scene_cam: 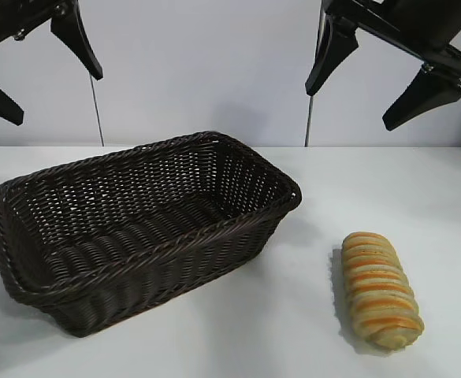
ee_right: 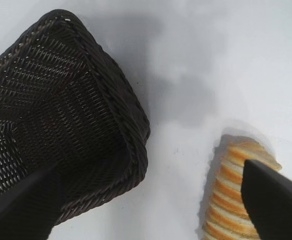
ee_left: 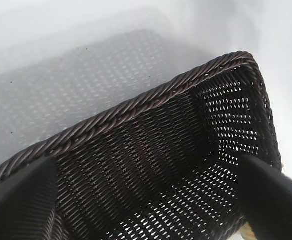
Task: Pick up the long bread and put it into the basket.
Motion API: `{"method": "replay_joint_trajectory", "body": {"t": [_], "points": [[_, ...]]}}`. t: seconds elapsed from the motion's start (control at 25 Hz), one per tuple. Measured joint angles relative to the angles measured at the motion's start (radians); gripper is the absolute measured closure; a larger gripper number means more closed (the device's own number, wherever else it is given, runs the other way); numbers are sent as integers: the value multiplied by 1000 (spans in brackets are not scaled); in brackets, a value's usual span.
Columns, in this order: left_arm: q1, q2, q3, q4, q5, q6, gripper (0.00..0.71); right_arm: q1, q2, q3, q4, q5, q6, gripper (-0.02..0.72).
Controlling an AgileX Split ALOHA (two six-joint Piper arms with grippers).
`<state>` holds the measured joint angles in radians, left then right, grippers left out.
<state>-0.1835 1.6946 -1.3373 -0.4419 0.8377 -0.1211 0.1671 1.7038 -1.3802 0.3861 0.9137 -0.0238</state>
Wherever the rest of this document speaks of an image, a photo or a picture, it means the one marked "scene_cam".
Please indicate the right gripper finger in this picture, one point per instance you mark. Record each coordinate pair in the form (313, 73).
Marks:
(427, 94)
(336, 47)

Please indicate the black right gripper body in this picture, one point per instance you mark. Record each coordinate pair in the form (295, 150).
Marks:
(419, 23)

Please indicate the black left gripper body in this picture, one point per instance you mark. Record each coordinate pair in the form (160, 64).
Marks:
(13, 19)

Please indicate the long striped bread roll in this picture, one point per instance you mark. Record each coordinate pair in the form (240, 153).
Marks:
(380, 291)

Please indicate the dark brown wicker basket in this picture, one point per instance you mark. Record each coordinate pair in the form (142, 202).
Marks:
(135, 275)

